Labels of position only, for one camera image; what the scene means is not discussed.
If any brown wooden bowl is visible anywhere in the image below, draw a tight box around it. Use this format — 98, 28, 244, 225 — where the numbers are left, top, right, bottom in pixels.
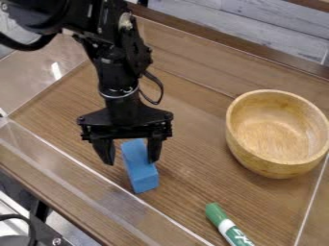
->
225, 89, 329, 179

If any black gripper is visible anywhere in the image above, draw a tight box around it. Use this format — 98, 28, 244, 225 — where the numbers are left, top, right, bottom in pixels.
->
78, 95, 174, 165

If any black cable under table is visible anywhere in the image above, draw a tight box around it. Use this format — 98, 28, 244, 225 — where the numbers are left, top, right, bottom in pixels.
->
0, 213, 40, 246

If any green dry erase marker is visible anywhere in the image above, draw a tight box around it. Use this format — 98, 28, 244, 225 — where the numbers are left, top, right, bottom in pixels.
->
206, 203, 256, 246

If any clear acrylic tray wall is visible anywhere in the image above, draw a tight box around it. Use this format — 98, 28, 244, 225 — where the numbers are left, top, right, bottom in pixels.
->
0, 25, 329, 246

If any black table leg frame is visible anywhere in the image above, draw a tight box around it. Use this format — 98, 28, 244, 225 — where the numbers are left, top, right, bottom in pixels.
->
0, 169, 79, 246

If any blue rectangular block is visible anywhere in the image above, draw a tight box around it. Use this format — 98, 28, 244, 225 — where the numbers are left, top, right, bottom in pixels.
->
120, 138, 159, 193

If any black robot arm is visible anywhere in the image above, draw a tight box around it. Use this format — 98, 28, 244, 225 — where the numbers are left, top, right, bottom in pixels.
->
0, 0, 174, 164

